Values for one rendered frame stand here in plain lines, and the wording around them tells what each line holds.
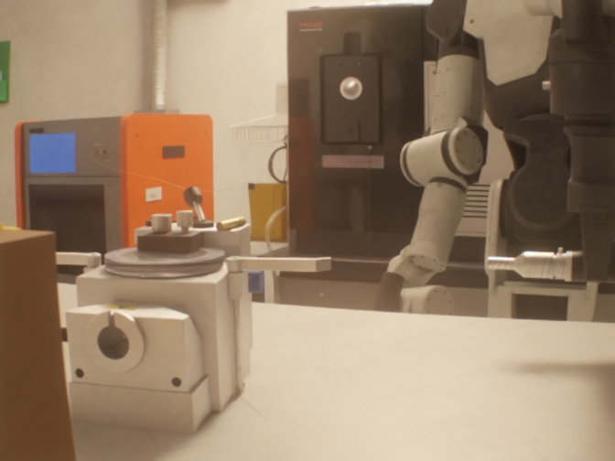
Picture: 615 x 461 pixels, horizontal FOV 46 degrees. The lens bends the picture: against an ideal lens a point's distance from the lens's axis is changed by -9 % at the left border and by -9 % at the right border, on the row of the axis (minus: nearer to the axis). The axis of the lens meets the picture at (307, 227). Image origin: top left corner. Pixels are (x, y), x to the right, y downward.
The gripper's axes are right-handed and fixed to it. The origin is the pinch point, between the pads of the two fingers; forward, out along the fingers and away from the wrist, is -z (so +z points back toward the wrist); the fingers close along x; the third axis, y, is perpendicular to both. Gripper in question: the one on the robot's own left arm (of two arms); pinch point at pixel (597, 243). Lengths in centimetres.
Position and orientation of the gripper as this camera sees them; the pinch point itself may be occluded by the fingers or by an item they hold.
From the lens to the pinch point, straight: 67.7
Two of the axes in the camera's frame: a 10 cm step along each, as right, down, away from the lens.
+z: -0.1, -9.9, -1.2
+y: 9.3, 0.4, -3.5
